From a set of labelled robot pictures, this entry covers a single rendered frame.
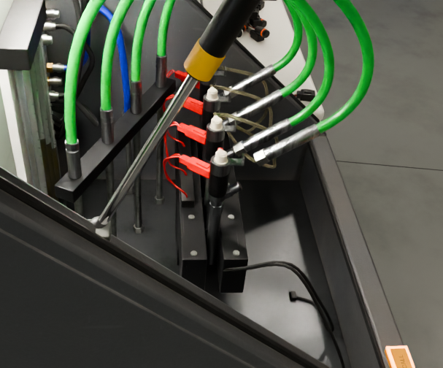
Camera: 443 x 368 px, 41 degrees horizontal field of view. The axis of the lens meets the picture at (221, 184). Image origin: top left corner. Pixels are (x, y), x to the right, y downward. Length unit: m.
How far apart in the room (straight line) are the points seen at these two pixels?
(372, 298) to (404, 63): 2.85
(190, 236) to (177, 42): 0.35
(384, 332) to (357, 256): 0.14
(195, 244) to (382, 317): 0.30
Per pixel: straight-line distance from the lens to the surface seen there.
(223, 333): 0.52
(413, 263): 2.39
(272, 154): 0.81
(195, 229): 0.93
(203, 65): 0.36
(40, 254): 0.44
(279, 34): 1.51
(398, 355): 0.87
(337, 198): 1.08
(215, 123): 0.87
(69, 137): 0.79
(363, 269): 0.97
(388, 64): 3.65
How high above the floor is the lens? 1.64
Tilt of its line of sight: 41 degrees down
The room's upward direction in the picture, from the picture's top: 6 degrees clockwise
